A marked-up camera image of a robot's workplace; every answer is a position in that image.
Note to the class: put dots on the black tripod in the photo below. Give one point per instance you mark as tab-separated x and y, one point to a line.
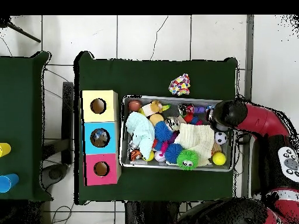
23	35

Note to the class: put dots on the blue spiky rubber ball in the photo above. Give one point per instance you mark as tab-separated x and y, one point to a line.
163	131
173	152

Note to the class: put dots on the wooden box with three holes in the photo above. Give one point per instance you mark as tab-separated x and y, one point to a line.
109	112

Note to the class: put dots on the yellow foam ball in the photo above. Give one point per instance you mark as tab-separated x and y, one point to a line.
219	158

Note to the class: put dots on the light blue waffle cloth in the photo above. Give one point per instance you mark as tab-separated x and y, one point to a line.
140	133

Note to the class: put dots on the orange tiger striped toy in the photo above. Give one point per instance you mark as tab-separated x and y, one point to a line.
135	155

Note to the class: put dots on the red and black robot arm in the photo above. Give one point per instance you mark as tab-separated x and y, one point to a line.
261	121

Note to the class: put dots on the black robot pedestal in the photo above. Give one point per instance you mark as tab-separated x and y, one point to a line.
151	214

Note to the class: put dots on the black and white soccer ball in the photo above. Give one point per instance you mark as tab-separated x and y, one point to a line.
220	138

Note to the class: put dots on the colourful polka dot cloth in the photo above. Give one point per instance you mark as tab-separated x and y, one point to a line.
179	85

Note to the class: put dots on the dark green table cloth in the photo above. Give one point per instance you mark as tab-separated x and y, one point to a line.
140	77
18	105

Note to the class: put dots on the brown football toy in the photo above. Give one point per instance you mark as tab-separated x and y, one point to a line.
134	105

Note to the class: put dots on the yellow cylinder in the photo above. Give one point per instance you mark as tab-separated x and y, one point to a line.
4	149

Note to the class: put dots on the cream waffle cloth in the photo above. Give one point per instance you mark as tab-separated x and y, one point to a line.
198	140

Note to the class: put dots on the green spiky rubber ball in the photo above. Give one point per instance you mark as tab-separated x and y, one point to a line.
187	159

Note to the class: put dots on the black frame stand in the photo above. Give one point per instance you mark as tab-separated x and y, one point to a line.
67	116

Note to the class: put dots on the blue cylinder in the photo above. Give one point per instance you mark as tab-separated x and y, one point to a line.
8	183

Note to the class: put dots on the gray round floor base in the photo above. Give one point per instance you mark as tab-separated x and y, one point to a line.
55	173

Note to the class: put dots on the crushed silver drink can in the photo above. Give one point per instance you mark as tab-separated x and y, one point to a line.
172	123

